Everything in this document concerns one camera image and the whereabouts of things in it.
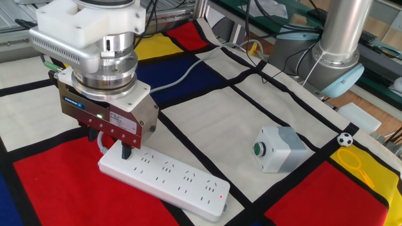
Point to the metal Schunk gripper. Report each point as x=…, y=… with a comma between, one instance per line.
x=94, y=116

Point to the white power strip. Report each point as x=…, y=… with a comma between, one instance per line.
x=169, y=179

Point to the grey box with green button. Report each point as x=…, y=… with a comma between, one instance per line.
x=282, y=150

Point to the colour block tablecloth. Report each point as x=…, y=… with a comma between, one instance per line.
x=220, y=125

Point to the yellow plug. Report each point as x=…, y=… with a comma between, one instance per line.
x=253, y=48

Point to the green workbench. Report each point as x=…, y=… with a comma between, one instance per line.
x=232, y=6

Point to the clear plastic bag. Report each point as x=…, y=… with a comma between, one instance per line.
x=273, y=7

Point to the white zip tie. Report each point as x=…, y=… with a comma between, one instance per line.
x=312, y=70

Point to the small soccer ball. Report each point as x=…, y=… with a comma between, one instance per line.
x=345, y=139

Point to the black keyboard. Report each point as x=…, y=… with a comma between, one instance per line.
x=317, y=14

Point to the white foam block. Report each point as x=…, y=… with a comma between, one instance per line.
x=358, y=117

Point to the yellow plastic loop toy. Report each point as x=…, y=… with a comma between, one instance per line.
x=366, y=179

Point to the white computer mouse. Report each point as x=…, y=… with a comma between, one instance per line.
x=397, y=86

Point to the aluminium slotted table frame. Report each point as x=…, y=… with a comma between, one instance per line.
x=12, y=44

